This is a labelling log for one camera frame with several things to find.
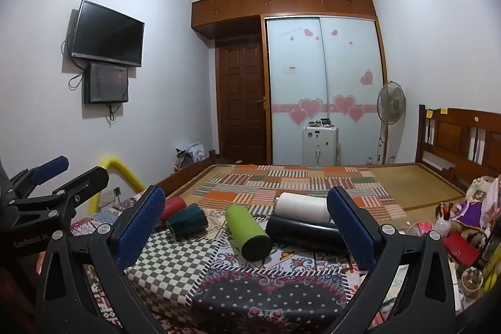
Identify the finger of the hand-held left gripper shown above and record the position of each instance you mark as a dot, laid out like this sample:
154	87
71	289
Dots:
49	168
84	181

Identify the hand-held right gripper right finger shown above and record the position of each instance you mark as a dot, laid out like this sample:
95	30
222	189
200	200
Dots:
352	230

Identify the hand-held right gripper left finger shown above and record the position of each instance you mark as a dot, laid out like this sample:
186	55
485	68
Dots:
141	226

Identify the red cup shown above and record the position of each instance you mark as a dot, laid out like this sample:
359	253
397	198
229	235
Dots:
174	205

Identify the dark green cup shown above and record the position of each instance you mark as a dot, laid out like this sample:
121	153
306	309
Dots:
188	225

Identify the black cup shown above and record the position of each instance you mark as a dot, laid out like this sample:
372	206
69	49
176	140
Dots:
303	234

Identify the white roll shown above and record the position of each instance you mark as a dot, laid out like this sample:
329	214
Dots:
301	207

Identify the light green cup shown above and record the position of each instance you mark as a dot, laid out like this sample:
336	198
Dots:
247	230

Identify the yellow foam tube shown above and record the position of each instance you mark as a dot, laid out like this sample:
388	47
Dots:
117	169

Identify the wooden bed footboard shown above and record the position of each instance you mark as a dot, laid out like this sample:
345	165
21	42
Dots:
184	177

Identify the striped patchwork blanket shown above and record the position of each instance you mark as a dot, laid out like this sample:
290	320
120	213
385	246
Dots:
297	181

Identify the grey bag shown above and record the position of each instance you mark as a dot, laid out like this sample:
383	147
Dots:
191	156

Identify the small white cabinet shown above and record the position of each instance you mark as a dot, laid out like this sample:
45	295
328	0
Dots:
320	146

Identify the small white bottle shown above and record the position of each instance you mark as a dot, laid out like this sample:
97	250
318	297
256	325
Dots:
442	226

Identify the floral checkered printed cloth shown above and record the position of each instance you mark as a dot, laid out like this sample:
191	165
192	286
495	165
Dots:
219	291

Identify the red box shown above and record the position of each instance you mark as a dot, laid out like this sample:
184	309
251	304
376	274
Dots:
462	250

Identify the plush doll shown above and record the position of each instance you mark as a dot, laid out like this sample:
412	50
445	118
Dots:
475	201

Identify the small round bowl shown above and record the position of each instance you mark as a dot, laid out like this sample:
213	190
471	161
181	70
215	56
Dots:
471	279

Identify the white standing fan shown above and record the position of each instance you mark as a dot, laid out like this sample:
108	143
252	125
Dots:
390	99

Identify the wooden bed headboard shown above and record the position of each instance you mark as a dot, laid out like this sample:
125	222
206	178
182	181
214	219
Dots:
450	134

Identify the sliding wardrobe with heart stickers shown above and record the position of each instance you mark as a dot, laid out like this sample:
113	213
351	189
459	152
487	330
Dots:
325	83

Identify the brown wooden door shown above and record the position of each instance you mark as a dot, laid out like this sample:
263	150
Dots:
240	103

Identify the wooden overhead cabinets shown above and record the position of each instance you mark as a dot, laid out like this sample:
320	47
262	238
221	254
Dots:
282	3

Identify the small black wall monitor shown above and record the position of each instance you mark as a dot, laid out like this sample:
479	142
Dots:
106	82

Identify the wall-mounted black television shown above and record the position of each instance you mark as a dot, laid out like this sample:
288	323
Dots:
107	33

